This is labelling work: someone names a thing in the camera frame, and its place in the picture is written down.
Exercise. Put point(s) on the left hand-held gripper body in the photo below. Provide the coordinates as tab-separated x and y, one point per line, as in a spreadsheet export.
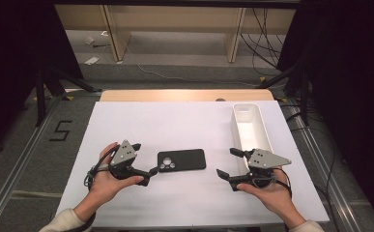
123	156

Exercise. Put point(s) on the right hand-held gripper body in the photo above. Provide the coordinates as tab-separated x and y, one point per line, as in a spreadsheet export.
265	159

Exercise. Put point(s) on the white plastic bin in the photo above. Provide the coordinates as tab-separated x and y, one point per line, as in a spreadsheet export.
250	129

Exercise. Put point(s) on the person's left hand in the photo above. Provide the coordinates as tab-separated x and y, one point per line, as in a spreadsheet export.
105	185

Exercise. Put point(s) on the person's right hand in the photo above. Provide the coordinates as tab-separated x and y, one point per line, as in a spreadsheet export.
273	198

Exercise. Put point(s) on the white table board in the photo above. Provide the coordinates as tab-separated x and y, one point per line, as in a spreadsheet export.
181	129

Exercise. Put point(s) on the dark round table grommet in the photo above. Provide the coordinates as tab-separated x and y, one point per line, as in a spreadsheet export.
220	100

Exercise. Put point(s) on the black metal stand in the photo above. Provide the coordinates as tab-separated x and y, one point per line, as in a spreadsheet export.
303	96
41	96

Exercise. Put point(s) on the yellow tape piece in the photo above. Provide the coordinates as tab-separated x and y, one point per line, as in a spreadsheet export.
68	98
263	79

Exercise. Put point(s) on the white paper scrap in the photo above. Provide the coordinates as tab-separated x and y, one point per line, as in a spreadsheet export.
92	60
89	40

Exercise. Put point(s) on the black curtain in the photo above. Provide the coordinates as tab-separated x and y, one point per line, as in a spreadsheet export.
10	58
352	80

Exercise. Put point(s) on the light wooden shelf unit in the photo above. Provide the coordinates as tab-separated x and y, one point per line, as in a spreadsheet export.
175	19

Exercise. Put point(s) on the aluminium floor rail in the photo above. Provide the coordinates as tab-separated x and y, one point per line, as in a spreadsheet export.
17	164
323	161

